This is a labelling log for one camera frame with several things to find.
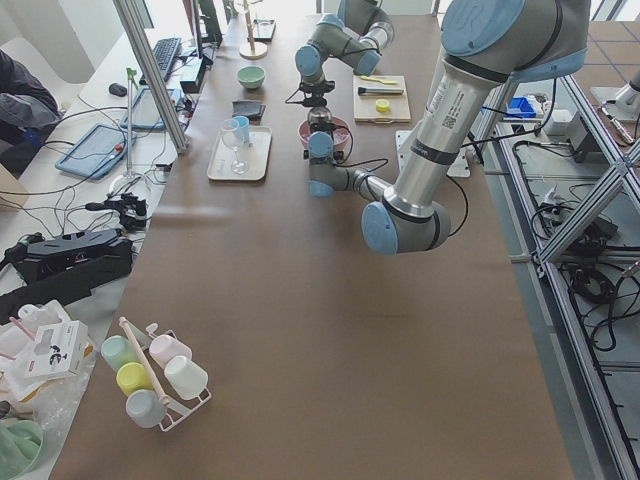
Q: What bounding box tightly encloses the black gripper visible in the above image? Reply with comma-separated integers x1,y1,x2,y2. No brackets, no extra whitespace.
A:
298,80,335,108
301,131,345,162

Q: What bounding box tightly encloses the pile of clear ice cubes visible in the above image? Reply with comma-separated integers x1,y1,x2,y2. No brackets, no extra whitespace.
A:
333,128,350,145

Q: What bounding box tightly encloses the metal ice scoop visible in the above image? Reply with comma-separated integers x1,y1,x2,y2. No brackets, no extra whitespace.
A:
307,106,334,133

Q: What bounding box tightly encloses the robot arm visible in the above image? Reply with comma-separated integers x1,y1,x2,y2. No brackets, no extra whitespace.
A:
295,1,590,255
295,1,395,108

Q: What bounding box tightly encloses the light blue cup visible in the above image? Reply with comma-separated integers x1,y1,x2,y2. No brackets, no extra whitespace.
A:
233,115,250,143

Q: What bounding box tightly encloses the wooden cup tree stand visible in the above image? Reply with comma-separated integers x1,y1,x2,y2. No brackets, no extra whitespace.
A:
234,0,267,60

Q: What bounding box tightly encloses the pastel pink cup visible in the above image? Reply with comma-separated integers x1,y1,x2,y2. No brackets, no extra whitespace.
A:
149,334,192,368

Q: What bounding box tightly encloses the white cup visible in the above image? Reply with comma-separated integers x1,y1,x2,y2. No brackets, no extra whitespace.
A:
164,355,209,400

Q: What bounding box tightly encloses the pastel green cup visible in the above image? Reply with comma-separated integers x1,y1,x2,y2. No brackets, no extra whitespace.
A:
100,335,138,372

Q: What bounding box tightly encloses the pastel yellow cup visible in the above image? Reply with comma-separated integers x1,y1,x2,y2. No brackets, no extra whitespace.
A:
116,362,153,396

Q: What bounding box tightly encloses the pastel grey cup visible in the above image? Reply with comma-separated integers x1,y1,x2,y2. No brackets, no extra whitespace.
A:
125,389,167,428

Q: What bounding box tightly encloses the pink bowl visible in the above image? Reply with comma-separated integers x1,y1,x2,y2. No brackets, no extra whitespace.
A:
298,117,351,150

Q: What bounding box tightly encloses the steel muddler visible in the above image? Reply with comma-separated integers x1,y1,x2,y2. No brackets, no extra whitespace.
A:
357,86,404,96

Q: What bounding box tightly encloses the bamboo cutting board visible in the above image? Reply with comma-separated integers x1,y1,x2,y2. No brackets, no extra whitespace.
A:
353,75,411,123

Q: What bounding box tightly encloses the yellow plastic knife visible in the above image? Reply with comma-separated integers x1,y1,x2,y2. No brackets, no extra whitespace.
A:
359,75,398,85

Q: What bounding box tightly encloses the grey folded cloth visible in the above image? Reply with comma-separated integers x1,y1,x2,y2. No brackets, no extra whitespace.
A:
232,100,266,121

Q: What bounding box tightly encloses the lemon half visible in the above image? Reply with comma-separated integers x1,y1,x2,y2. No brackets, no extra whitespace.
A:
376,99,390,112

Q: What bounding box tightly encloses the green bowl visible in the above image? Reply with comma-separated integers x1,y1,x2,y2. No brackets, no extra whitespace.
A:
236,65,266,90

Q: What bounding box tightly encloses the clear wine glass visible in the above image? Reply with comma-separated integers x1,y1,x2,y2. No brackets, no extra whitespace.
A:
221,118,248,175

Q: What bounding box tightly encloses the cream serving tray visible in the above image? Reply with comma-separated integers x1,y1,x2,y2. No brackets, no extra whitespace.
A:
207,126,272,182

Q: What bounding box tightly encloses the black monitor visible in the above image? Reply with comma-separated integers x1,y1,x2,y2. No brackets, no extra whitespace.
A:
194,0,223,65

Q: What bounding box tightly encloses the black keyboard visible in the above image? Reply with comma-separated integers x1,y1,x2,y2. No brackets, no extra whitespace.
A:
152,37,181,81

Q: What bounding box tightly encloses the blue teach pendant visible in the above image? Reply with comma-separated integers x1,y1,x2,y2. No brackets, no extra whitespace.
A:
55,124,128,180
120,86,182,131

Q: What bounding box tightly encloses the computer mouse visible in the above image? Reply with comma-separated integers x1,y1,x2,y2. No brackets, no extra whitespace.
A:
108,83,128,98

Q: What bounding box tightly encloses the seated person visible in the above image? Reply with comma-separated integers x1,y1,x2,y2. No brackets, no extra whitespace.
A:
1,51,61,177

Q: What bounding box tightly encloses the white product box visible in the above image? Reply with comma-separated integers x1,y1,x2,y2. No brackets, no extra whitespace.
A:
25,321,89,380

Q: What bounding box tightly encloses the white wire cup rack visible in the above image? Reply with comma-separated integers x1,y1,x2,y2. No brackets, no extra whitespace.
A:
128,320,212,432

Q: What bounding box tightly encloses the wooden rack handle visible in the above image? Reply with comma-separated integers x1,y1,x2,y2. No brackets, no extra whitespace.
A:
118,317,170,407

